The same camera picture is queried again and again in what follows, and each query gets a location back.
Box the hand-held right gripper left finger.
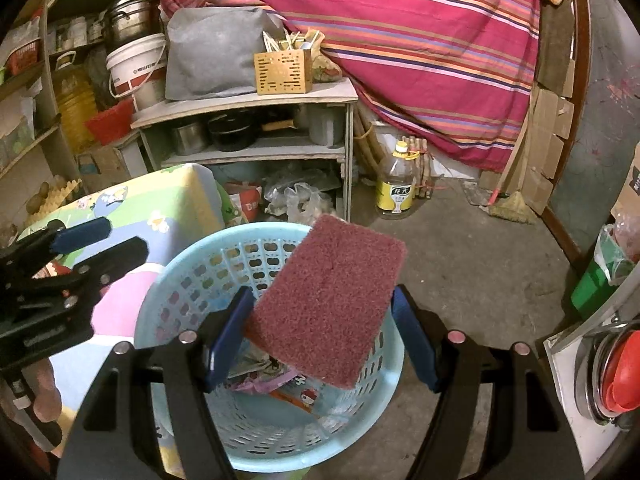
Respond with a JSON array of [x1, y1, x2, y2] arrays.
[[56, 286, 257, 480]]

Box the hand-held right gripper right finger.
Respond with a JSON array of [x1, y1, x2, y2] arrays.
[[390, 284, 586, 480]]

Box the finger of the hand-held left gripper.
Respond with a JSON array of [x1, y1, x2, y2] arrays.
[[15, 236, 149, 311], [0, 217, 112, 281]]

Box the beige paper bag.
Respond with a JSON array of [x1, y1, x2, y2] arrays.
[[240, 340, 286, 376]]

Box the pink plastic bag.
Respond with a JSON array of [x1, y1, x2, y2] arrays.
[[227, 367, 301, 396]]

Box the light blue plastic basket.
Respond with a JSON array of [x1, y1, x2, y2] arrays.
[[134, 221, 406, 473]]

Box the clear red-print wrapper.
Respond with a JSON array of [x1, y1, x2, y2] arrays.
[[270, 377, 321, 416]]

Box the maroon scouring pad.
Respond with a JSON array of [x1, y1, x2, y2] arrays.
[[244, 213, 407, 390]]

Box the person's left hand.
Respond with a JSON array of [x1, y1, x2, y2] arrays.
[[32, 360, 63, 423]]

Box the yellow egg tray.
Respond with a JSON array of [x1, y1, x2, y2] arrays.
[[22, 177, 83, 228]]

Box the cartoon striped table cover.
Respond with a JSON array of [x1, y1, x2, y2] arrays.
[[17, 162, 241, 480]]

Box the cardboard box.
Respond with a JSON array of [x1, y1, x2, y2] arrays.
[[75, 132, 146, 188]]

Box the wide wooden shelf unit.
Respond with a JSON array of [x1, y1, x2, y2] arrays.
[[0, 0, 81, 186]]

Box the red and white sack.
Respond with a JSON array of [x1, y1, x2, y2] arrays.
[[225, 182, 263, 223]]

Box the small steel pot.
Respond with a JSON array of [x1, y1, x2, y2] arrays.
[[170, 120, 210, 156]]

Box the crumpled clear plastic bags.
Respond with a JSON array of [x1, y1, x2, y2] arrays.
[[262, 170, 333, 221]]

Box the yellow-cap oil bottle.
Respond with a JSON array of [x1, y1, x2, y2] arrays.
[[375, 140, 420, 218]]

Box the straw broom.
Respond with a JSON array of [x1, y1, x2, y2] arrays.
[[487, 190, 536, 223]]

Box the black cooking pot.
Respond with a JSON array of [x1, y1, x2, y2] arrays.
[[207, 110, 261, 152]]

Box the bundle of wooden sticks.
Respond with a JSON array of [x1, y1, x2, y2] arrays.
[[407, 135, 433, 201]]

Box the white plastic bucket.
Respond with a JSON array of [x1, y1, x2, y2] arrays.
[[105, 34, 168, 100]]

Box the steel bowl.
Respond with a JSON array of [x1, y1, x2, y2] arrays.
[[572, 317, 640, 421]]

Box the small red plastic basket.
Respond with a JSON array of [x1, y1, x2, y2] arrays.
[[5, 39, 41, 73]]

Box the green plastic bin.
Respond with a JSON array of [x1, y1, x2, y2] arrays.
[[570, 255, 618, 318]]

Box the red plastic bowl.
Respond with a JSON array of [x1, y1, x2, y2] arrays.
[[600, 330, 640, 413]]

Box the large steel pot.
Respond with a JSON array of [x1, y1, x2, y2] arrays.
[[105, 0, 161, 46]]

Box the grey fabric appliance cover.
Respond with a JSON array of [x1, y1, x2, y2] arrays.
[[165, 6, 286, 102]]

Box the clear plastic bag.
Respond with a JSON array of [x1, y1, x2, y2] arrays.
[[597, 212, 640, 286]]

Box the white plastic cup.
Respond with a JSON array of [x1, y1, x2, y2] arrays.
[[307, 105, 346, 148]]

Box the torn cardboard sheets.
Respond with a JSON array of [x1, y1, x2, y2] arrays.
[[520, 80, 576, 216]]

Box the yellow chopstick holder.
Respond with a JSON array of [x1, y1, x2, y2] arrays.
[[253, 49, 313, 96]]

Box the low wooden rack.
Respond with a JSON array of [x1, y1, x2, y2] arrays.
[[131, 77, 360, 223]]

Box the bundle of chopsticks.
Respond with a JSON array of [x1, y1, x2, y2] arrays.
[[262, 30, 323, 53]]

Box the floral cloth bag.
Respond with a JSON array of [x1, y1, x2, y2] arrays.
[[312, 52, 343, 83]]

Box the red striped hanging cloth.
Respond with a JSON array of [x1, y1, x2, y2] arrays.
[[150, 0, 543, 171]]

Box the wooden-handled pan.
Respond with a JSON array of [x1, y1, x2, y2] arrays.
[[260, 115, 301, 133]]

